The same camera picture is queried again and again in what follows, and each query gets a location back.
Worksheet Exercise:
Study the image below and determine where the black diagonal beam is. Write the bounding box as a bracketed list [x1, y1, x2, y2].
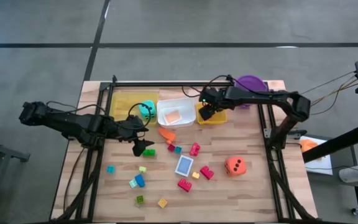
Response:
[301, 123, 358, 163]

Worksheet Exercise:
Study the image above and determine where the blue rounded block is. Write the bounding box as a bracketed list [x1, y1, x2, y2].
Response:
[134, 174, 146, 189]

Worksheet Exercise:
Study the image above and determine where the orange playing card box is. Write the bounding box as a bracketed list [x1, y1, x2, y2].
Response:
[163, 110, 182, 125]

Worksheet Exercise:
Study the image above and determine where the dark cable beside table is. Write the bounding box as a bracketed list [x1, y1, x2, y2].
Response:
[62, 146, 86, 213]

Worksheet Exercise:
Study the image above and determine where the thin grey wire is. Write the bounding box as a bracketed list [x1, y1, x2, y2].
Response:
[301, 71, 357, 95]
[309, 81, 358, 116]

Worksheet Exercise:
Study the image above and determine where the blue playing card box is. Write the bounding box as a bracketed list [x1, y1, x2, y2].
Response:
[175, 154, 195, 177]

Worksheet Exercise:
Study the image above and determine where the yellow slotted plastic basket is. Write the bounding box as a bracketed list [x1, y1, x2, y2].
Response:
[196, 102, 228, 125]

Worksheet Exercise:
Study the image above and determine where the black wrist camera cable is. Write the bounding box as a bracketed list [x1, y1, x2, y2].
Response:
[181, 74, 239, 98]
[128, 102, 154, 128]

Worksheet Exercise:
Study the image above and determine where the long orange toy block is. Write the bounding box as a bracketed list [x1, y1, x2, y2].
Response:
[158, 127, 177, 146]

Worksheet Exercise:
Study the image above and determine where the white side table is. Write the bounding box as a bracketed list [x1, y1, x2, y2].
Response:
[298, 136, 334, 175]

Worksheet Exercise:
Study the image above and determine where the white plastic bin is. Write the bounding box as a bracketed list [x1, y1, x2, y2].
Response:
[156, 97, 197, 128]

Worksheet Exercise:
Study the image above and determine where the black left wrist camera cable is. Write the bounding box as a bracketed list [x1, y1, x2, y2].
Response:
[128, 102, 154, 128]

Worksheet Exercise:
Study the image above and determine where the red two-stud block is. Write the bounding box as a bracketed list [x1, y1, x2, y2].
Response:
[177, 179, 193, 193]
[200, 166, 214, 180]

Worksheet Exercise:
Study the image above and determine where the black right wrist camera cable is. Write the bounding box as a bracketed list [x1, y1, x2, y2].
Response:
[181, 74, 239, 98]

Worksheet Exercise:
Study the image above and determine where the pink-red two-stud block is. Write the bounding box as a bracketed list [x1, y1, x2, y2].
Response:
[190, 142, 201, 157]

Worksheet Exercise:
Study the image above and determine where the purple bucket with face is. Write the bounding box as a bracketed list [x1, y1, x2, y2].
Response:
[234, 75, 269, 109]

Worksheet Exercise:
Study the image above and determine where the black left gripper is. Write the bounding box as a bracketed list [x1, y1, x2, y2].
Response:
[112, 115, 155, 157]

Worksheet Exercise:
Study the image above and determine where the teal foam die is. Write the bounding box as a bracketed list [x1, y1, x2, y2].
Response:
[139, 100, 157, 121]

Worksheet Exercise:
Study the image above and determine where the yellow translucent plastic tray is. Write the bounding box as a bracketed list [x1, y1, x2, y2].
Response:
[109, 91, 160, 126]

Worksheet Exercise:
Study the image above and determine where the orange foam die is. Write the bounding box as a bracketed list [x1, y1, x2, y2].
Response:
[224, 156, 247, 177]

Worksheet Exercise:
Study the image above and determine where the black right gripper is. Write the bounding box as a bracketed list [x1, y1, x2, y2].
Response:
[199, 88, 229, 121]

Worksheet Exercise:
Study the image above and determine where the white paper roll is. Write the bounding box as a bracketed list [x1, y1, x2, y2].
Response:
[338, 164, 358, 184]

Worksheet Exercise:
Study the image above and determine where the orange object on side table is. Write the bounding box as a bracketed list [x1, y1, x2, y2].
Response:
[300, 139, 319, 153]

